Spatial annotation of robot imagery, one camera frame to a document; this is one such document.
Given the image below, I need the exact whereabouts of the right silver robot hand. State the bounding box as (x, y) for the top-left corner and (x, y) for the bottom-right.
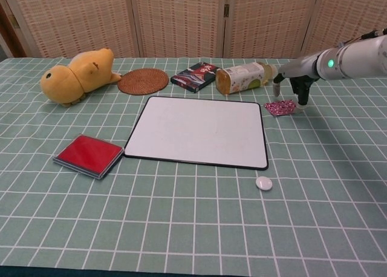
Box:
(273, 54), (321, 113)

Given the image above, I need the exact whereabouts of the pink patterned packet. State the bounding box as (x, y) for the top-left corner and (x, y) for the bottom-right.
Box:
(263, 99), (297, 118)

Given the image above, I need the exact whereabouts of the white board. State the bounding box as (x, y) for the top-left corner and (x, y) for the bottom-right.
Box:
(123, 96), (269, 171)

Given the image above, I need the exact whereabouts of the plastic tea bottle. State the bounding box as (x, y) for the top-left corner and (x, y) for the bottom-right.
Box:
(215, 62), (278, 95)

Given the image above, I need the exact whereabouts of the dark printed card box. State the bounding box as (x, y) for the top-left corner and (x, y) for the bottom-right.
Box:
(171, 62), (221, 94)

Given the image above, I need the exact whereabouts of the small white round cap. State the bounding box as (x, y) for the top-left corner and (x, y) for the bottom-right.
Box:
(255, 175), (273, 192)

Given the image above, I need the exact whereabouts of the bamboo folding screen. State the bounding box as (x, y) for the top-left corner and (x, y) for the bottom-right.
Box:
(0, 0), (387, 60)

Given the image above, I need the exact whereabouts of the round woven brown coaster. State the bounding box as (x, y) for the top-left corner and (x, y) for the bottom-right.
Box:
(117, 68), (169, 95)

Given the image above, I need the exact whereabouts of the green grid tablecloth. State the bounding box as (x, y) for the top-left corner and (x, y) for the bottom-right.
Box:
(0, 56), (387, 270)

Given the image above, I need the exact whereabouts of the yellow plush animal toy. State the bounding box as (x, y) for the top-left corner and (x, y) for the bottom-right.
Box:
(40, 47), (123, 108)

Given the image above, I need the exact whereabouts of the red ink pad case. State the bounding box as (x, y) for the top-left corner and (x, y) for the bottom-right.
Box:
(53, 133), (125, 180)

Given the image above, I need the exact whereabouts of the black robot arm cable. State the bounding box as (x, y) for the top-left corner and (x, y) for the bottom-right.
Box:
(337, 28), (387, 47)

